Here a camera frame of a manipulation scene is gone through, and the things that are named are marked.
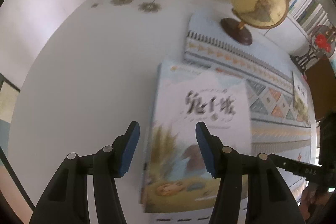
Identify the person's right hand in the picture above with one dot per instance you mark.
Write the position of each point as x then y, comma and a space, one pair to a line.
312, 196

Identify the red flower fan ornament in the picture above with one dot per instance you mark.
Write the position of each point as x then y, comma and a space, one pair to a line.
321, 47

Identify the yellow desk globe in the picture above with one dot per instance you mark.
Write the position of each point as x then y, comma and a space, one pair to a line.
261, 14

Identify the rabbit hill book meadow cover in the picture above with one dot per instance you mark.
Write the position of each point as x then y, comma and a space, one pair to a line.
301, 98

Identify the patterned blue woven table mat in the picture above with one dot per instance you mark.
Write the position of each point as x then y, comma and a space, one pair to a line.
276, 125

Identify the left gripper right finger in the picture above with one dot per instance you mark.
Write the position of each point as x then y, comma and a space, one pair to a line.
269, 198

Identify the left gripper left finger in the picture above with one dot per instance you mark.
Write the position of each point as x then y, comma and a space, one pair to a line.
64, 200

